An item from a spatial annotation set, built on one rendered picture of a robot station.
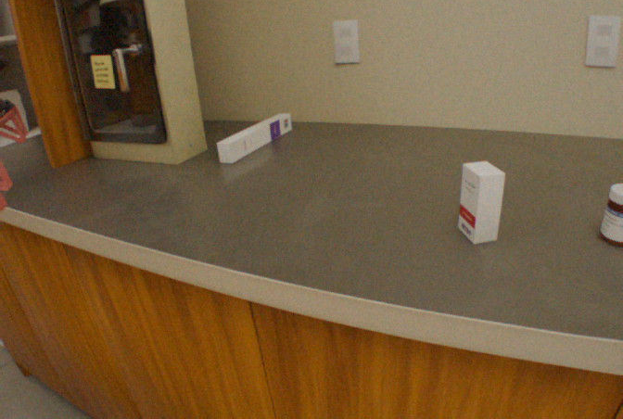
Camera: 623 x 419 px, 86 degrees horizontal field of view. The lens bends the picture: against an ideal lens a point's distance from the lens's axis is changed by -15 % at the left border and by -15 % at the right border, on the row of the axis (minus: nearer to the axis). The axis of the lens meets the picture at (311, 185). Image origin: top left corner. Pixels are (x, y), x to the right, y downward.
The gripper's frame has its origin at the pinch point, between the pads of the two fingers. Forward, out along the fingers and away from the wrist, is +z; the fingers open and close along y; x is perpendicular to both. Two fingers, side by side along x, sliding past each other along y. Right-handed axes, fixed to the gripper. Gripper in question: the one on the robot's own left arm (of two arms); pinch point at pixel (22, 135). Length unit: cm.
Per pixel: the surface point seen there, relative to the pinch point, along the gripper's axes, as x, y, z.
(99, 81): -22.8, -8.5, 1.8
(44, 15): -24.2, 6.4, -18.5
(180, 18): -44.4, -20.8, 1.1
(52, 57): -18.5, 6.2, -9.3
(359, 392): -14, -83, 42
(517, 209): -47, -87, 39
